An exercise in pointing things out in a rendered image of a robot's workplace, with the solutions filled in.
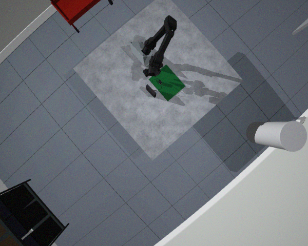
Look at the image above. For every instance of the green circuit board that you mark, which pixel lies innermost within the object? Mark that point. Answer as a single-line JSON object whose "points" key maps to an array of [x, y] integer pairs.
{"points": [[171, 85]]}

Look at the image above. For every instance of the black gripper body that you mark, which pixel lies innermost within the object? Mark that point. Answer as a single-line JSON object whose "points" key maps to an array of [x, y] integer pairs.
{"points": [[145, 71]]}

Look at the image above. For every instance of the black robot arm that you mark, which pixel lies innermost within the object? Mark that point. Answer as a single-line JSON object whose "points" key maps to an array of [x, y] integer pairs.
{"points": [[169, 25]]}

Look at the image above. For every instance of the black cooling fan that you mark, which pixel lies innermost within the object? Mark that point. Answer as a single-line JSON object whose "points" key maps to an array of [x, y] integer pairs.
{"points": [[150, 90]]}

